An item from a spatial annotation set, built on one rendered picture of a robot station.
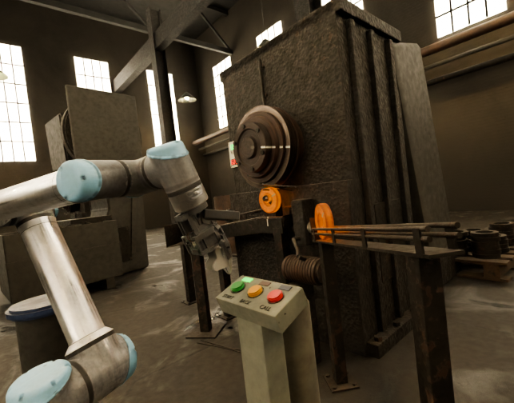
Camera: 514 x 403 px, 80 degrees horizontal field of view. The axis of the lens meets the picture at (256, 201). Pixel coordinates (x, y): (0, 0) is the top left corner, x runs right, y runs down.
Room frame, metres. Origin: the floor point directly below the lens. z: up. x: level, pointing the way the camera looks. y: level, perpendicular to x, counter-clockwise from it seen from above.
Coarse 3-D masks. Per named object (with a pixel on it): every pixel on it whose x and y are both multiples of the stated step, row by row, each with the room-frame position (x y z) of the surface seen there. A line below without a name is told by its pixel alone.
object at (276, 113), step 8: (248, 112) 1.82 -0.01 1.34; (272, 112) 1.67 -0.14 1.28; (280, 112) 1.68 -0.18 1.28; (280, 120) 1.63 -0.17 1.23; (288, 120) 1.66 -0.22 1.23; (288, 128) 1.60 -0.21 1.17; (288, 136) 1.60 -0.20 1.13; (288, 144) 1.61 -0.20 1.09; (296, 144) 1.64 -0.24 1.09; (288, 152) 1.61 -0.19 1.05; (296, 152) 1.65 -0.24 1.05; (288, 160) 1.62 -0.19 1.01; (240, 168) 1.92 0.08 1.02; (288, 168) 1.66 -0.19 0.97; (280, 176) 1.67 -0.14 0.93; (256, 184) 1.82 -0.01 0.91; (272, 184) 1.72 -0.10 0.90
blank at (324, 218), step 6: (318, 204) 1.30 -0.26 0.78; (324, 204) 1.28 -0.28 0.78; (318, 210) 1.31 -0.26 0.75; (324, 210) 1.25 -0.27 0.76; (330, 210) 1.25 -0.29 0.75; (318, 216) 1.33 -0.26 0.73; (324, 216) 1.24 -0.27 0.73; (330, 216) 1.23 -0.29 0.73; (318, 222) 1.34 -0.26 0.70; (324, 222) 1.25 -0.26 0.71; (330, 222) 1.23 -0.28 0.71
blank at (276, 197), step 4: (268, 188) 1.77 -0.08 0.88; (272, 188) 1.75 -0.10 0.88; (260, 192) 1.83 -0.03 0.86; (264, 192) 1.80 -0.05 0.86; (268, 192) 1.77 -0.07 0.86; (272, 192) 1.75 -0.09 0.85; (276, 192) 1.74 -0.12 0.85; (260, 196) 1.83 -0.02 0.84; (272, 196) 1.75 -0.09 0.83; (276, 196) 1.73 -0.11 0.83; (280, 196) 1.74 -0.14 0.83; (260, 200) 1.83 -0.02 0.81; (272, 200) 1.76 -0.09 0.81; (276, 200) 1.73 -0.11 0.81; (280, 200) 1.74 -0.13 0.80; (260, 204) 1.83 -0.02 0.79; (264, 204) 1.81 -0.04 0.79; (268, 204) 1.81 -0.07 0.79; (272, 204) 1.76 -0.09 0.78; (276, 204) 1.73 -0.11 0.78; (280, 204) 1.75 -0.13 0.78; (264, 208) 1.81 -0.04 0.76; (268, 208) 1.79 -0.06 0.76; (272, 208) 1.76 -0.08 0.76; (276, 208) 1.74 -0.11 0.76; (268, 212) 1.79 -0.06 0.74; (272, 212) 1.77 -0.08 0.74
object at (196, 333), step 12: (168, 228) 1.97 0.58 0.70; (168, 240) 1.95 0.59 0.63; (180, 240) 2.10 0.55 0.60; (192, 264) 1.97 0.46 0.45; (204, 264) 2.00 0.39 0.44; (204, 276) 1.98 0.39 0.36; (204, 288) 1.96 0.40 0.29; (204, 300) 1.95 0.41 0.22; (204, 312) 1.95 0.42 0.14; (204, 324) 1.96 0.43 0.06; (216, 324) 2.06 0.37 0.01; (192, 336) 1.92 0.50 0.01; (204, 336) 1.90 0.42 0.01; (216, 336) 1.89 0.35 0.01
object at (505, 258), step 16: (496, 224) 2.71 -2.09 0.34; (512, 224) 2.65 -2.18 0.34; (464, 240) 2.52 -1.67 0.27; (480, 240) 2.39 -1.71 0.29; (496, 240) 2.35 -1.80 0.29; (512, 240) 2.65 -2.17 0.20; (464, 256) 2.57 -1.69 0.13; (480, 256) 2.39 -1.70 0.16; (496, 256) 2.35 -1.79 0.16; (512, 256) 2.37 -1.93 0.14; (464, 272) 2.49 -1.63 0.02; (496, 272) 2.27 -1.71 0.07
